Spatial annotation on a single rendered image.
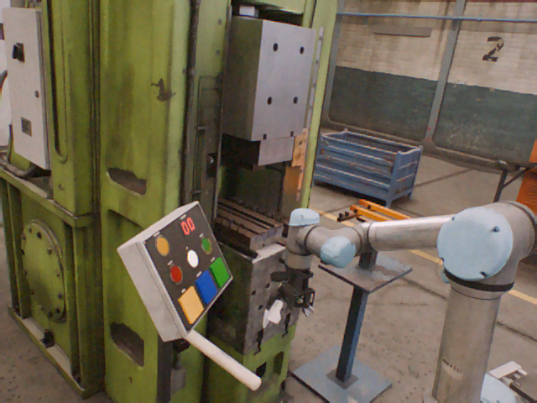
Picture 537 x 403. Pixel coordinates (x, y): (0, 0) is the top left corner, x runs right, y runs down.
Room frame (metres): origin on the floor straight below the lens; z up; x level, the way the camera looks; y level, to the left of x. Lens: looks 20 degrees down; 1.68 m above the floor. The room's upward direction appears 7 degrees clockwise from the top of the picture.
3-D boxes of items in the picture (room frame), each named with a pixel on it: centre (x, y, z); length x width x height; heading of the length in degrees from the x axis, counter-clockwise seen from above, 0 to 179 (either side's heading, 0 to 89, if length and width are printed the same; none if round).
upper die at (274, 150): (1.74, 0.14, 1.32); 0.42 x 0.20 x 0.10; 51
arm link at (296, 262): (1.06, -0.11, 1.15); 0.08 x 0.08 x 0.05
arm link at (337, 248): (0.99, -0.18, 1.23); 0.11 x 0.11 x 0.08; 40
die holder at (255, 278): (1.79, 0.12, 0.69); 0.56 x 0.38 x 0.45; 51
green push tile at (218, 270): (1.19, 0.12, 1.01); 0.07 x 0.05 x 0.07; 166
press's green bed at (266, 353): (1.79, 0.12, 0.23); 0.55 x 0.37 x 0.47; 51
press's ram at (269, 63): (1.78, 0.12, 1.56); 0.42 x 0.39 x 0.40; 51
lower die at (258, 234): (1.74, 0.14, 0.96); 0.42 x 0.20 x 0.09; 51
